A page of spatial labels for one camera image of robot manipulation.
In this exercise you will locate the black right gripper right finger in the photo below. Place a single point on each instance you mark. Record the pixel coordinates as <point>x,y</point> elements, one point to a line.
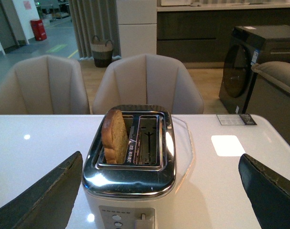
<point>268,192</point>

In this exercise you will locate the cream and chrome toaster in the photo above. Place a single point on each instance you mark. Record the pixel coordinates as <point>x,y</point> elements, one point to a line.
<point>140,192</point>

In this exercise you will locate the clear acrylic board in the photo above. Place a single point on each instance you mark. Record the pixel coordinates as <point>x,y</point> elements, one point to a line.
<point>184,150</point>

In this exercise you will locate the dark kitchen counter cabinet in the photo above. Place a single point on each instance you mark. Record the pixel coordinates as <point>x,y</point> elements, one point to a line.
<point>203,36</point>

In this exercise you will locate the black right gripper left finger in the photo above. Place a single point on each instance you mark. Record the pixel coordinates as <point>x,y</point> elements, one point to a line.
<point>49,202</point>

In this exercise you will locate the woven laundry basket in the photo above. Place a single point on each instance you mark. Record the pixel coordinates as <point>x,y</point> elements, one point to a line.
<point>102,51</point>

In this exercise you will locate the table label card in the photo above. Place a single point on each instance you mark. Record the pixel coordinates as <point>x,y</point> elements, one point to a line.
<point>236,119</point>

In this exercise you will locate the beige right chair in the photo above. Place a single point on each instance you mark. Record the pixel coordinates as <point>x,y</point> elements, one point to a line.
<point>148,79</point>

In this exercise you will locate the beige chair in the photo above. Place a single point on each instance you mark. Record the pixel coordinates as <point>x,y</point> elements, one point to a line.
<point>148,79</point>
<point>45,85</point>

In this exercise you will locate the beige sofa cushion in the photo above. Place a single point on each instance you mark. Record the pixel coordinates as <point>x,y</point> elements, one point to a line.
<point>275,72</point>

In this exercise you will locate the brown bread slice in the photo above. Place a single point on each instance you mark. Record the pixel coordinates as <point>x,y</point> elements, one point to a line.
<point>114,137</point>

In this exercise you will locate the white cabinet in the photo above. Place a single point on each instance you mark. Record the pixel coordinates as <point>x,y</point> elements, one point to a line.
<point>137,26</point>

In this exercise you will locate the beige left chair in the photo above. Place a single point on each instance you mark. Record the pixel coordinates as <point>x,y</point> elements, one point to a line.
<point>45,85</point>

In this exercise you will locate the grey curtain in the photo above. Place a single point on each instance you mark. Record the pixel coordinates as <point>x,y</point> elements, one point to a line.
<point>94,17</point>

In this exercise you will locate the red box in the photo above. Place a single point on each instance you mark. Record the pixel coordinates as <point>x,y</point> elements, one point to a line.
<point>38,29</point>

